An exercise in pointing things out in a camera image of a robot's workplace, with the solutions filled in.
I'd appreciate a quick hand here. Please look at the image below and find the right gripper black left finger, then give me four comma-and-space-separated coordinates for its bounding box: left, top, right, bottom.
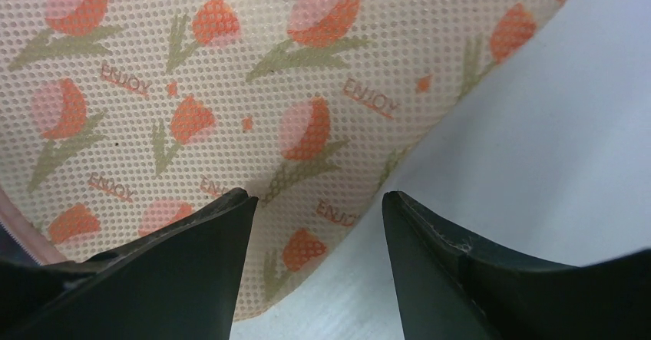
1, 188, 258, 339

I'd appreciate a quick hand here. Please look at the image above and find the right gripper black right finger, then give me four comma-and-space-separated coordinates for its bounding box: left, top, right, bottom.
382, 191, 650, 339

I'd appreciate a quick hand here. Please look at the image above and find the floral mesh laundry bag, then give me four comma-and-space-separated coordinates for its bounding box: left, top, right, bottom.
1, 0, 566, 321

